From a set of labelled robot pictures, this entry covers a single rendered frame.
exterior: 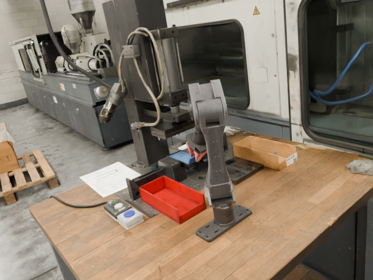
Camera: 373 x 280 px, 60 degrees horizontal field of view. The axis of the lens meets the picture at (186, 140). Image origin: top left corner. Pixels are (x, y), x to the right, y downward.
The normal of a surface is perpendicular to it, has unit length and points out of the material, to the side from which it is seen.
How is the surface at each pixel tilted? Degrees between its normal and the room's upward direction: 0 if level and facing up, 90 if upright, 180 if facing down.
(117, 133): 90
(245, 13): 90
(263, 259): 0
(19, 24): 90
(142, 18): 90
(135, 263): 0
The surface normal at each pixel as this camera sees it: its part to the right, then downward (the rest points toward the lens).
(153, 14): 0.62, 0.18
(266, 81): -0.81, 0.32
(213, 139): 0.08, 0.45
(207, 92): 0.00, -0.10
